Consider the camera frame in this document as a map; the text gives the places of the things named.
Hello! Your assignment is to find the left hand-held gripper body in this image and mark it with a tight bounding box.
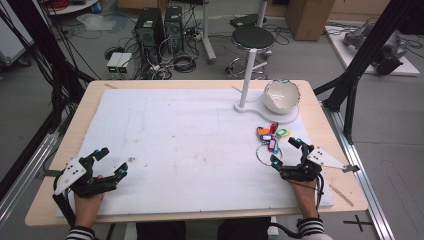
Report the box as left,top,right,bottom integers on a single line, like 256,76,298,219
53,155,118,199

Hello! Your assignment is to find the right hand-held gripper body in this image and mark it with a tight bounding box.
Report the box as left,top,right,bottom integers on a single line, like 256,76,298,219
279,144,361,184

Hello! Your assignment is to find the key ring with coloured tags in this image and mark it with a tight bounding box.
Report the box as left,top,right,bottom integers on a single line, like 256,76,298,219
255,122,292,167

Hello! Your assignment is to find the person's left hand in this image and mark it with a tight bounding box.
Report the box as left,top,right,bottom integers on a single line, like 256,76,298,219
73,174,105,229

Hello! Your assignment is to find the person's right hand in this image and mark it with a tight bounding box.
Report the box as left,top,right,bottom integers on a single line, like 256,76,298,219
289,178,320,220

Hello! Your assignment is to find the wooden table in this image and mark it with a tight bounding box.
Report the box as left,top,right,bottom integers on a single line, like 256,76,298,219
24,79,369,228

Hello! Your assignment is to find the white eggshell-shaped bowl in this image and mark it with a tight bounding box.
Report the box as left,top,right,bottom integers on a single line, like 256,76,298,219
262,78,302,115

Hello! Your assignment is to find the white foam mat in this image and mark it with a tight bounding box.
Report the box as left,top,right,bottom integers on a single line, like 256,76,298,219
56,88,334,218

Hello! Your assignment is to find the person's left leg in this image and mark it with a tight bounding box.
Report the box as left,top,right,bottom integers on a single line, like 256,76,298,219
135,220,188,240

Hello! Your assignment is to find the person's leg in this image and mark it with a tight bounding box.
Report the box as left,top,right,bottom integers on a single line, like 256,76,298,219
217,217,272,240
135,220,188,240

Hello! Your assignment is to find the person's right leg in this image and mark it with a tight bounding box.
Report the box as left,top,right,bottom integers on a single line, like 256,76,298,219
217,217,272,240

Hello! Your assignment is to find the white stand with pole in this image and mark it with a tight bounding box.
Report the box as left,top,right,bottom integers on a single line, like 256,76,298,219
232,48,300,125

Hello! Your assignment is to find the white power supply unit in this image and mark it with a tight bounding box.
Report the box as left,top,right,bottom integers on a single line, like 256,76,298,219
106,52,124,75
116,52,134,75

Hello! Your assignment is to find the white floor platform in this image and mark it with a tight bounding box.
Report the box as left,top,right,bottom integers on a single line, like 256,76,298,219
324,24,421,77

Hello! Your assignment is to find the black round stool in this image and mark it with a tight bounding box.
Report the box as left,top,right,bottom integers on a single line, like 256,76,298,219
225,25,276,80

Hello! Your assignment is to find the brown cardboard box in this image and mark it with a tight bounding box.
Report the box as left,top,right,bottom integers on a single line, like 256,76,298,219
285,0,336,42

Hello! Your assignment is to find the grey machine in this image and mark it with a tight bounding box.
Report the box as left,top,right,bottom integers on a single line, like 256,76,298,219
342,22,408,76

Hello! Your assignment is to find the black computer tower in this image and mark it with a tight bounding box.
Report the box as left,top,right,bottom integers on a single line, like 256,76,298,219
134,7,166,65
163,5,185,55

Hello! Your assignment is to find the black flat case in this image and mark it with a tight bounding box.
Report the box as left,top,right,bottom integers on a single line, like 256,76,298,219
229,14,268,29

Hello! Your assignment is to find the clear plastic sheet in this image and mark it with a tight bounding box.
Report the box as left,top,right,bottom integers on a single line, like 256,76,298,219
75,12,129,34

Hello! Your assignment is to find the white desk leg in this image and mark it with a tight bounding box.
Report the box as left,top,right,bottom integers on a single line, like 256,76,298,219
200,0,218,65

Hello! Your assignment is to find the round white table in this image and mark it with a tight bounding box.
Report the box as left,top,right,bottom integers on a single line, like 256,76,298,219
44,0,102,16

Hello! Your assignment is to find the aluminium rail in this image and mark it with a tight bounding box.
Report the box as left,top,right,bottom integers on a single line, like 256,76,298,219
0,132,60,229
320,101,397,240

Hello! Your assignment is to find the black frame with cables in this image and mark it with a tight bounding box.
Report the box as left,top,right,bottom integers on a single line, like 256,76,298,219
0,0,96,134

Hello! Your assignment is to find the black metal frame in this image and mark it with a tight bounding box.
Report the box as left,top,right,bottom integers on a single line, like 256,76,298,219
313,0,424,145

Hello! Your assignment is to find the coiled black cable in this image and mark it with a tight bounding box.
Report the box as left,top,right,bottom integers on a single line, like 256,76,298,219
172,52,198,74

